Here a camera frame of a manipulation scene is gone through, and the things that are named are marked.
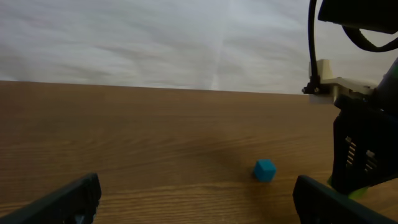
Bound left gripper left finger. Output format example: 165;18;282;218
0;172;103;224

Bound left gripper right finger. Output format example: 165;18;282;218
292;174;398;224

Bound green cube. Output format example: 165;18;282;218
326;175;370;200

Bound blue cube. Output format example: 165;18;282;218
252;159;277;183

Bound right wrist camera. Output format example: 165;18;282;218
308;58;379;105

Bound black cable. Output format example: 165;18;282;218
302;0;398;95

